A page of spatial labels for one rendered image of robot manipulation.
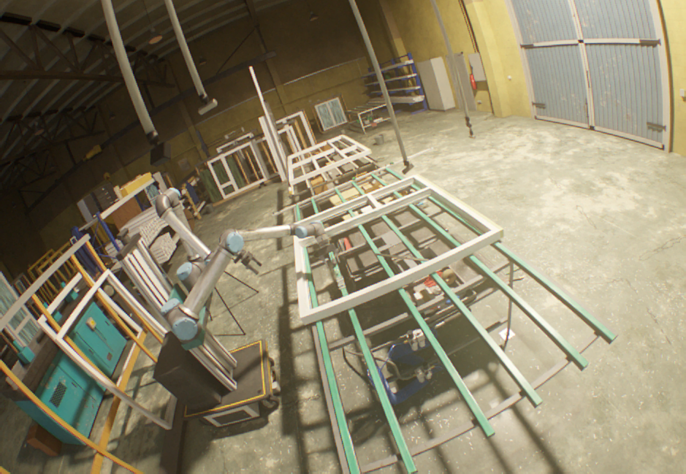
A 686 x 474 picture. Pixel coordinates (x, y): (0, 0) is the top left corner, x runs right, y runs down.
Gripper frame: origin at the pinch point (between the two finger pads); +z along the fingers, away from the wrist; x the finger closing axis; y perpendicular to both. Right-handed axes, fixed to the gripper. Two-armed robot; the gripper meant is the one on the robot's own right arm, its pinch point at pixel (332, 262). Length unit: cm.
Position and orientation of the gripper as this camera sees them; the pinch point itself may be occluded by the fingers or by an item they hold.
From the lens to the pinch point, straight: 213.9
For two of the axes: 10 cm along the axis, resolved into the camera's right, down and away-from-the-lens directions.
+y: 0.0, 2.5, 9.7
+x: -9.1, 4.0, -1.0
